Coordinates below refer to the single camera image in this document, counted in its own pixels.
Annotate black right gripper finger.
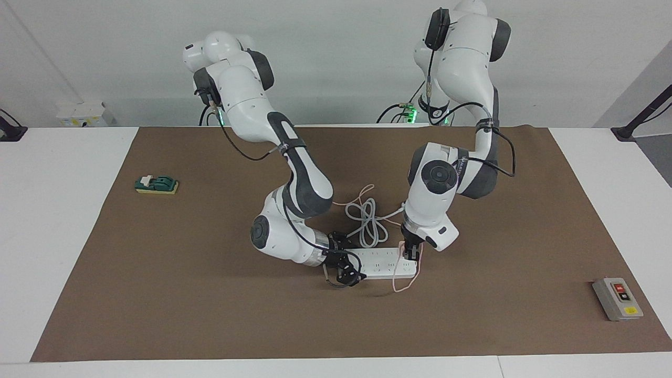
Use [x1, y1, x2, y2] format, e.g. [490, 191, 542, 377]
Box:
[336, 231, 363, 253]
[336, 260, 365, 287]

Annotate white power strip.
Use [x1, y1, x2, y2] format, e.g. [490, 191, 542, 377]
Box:
[349, 248, 419, 279]

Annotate pink charging cable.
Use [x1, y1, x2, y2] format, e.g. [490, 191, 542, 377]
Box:
[332, 184, 424, 293]

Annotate brown table mat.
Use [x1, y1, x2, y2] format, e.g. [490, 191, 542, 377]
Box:
[30, 125, 672, 363]

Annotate black slanted stand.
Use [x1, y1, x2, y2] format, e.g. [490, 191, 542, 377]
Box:
[611, 84, 672, 141]

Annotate white power cord with plug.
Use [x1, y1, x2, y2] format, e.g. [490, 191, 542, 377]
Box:
[345, 198, 406, 248]

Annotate black left base cables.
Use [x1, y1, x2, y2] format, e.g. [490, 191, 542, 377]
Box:
[375, 79, 421, 124]

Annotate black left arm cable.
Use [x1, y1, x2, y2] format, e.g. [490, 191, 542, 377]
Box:
[424, 47, 517, 178]

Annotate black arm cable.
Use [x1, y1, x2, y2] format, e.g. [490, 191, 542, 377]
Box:
[424, 47, 517, 178]
[195, 87, 366, 288]

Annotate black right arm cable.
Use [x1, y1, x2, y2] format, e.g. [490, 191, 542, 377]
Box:
[195, 87, 366, 288]

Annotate black right base cable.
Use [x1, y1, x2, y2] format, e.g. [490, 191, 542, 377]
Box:
[198, 102, 221, 127]

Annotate green knife switch yellow base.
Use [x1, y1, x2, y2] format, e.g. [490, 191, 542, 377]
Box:
[134, 175, 180, 195]

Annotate grey on off switch box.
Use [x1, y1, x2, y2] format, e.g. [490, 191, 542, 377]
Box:
[592, 277, 644, 321]

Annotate white wall outlet box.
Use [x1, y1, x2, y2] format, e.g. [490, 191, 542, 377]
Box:
[57, 101, 108, 128]

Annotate black clamp mount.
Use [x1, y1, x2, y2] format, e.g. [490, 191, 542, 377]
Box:
[0, 109, 28, 142]

